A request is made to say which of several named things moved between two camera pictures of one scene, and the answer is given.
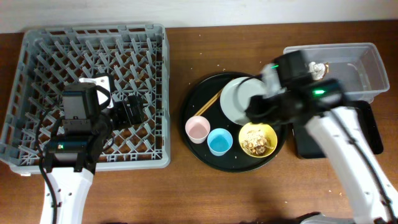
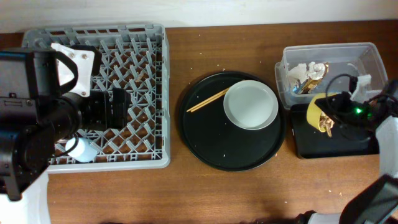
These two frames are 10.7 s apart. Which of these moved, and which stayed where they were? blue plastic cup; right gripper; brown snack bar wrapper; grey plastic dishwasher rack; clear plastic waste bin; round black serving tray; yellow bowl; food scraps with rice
Moved: yellow bowl; blue plastic cup; food scraps with rice; right gripper
Stayed: grey plastic dishwasher rack; round black serving tray; brown snack bar wrapper; clear plastic waste bin
